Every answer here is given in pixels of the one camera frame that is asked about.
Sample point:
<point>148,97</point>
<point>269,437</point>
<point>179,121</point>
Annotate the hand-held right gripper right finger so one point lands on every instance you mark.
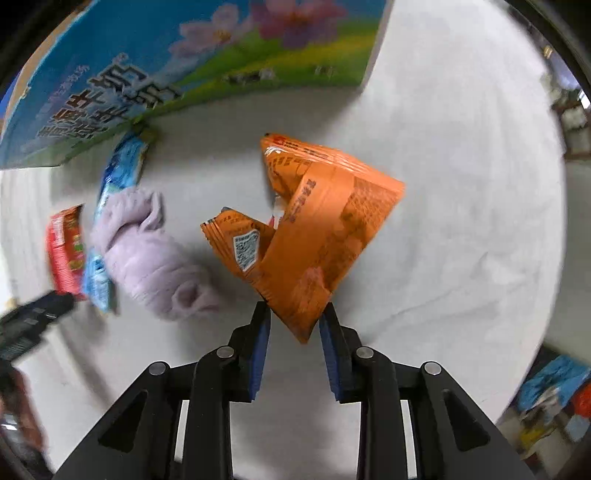
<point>329,355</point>

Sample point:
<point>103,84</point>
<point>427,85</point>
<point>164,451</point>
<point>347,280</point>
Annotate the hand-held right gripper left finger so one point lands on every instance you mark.
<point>259,355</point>

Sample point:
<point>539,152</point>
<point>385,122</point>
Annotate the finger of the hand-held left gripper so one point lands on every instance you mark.
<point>32,318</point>

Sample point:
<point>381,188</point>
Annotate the orange snack packet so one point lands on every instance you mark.
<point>309,240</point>

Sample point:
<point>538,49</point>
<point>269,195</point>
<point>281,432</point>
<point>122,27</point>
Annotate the printed cardboard box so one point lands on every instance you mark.
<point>138,78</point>

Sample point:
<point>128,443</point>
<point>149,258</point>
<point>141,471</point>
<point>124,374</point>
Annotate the person's left hand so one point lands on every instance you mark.
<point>18,406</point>

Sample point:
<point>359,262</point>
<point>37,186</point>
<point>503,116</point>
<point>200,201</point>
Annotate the red snack packet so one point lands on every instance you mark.
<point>65,251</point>

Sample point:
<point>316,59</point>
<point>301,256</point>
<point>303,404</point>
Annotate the lavender plush towel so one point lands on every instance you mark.
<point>147,258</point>

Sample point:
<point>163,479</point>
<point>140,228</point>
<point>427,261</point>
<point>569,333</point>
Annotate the blue snack packet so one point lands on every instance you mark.
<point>113,194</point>

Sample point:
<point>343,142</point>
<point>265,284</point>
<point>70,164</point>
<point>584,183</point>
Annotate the pile of colourful clutter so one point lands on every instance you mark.
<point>556,401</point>

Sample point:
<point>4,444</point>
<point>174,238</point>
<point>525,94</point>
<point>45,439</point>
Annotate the background shelf clutter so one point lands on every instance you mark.
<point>570,106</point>

